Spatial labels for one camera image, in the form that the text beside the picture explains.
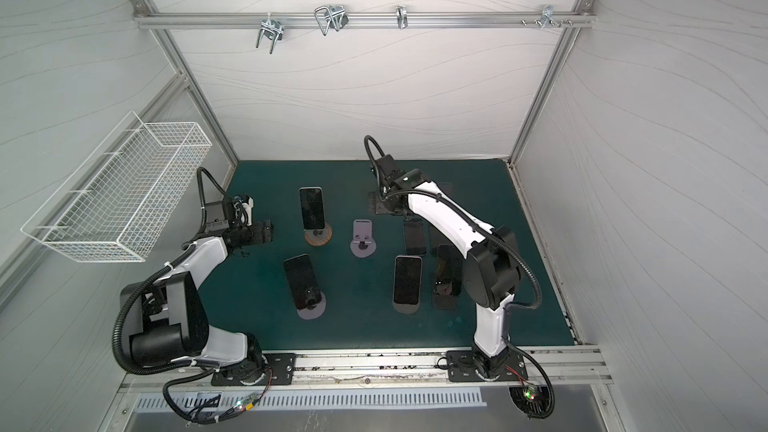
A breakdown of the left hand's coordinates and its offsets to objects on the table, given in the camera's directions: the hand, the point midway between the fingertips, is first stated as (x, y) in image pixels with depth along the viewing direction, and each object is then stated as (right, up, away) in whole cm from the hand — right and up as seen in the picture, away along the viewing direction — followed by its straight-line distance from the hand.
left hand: (263, 223), depth 92 cm
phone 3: (+16, -15, -12) cm, 25 cm away
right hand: (+40, +8, -5) cm, 41 cm away
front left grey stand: (+20, -24, -10) cm, 33 cm away
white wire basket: (-23, +8, -25) cm, 35 cm away
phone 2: (+49, -5, +6) cm, 49 cm away
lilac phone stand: (+31, -7, +3) cm, 32 cm away
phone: (+17, +5, -4) cm, 18 cm away
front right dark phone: (+59, -15, -2) cm, 60 cm away
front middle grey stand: (+45, -23, -8) cm, 51 cm away
